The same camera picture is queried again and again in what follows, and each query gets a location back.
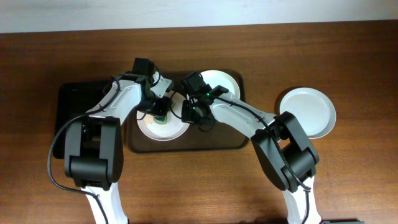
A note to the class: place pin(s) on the green yellow sponge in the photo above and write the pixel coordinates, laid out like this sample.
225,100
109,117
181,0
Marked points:
161,120

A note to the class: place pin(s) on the white plate top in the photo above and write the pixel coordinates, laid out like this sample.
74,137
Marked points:
217,77

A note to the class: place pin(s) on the brown serving tray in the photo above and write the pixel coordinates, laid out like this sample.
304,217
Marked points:
220,137

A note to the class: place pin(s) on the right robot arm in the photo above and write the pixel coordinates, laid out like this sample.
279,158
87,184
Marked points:
285,153

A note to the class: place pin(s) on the black plastic tray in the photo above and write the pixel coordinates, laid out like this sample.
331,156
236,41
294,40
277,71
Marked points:
77,98

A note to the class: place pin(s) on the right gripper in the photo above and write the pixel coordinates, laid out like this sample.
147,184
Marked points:
186,116

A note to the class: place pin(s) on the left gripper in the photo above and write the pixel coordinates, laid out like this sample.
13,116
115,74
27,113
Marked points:
163,108

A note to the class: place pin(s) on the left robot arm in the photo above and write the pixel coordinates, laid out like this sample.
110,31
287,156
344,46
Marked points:
97,177

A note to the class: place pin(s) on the white plate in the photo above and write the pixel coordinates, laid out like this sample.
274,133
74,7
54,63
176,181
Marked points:
164,132
217,77
313,109

